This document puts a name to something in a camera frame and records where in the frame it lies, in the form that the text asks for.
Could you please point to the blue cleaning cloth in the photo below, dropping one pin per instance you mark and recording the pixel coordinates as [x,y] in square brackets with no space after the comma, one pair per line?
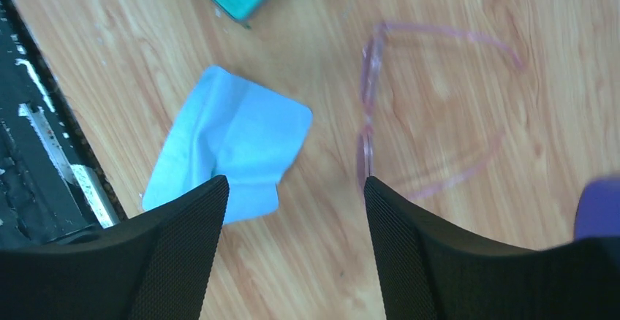
[233,127]

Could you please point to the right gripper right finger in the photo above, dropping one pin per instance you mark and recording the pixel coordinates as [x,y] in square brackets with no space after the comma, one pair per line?
[430,268]

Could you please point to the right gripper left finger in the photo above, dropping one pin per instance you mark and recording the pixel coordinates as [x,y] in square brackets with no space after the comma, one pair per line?
[153,266]

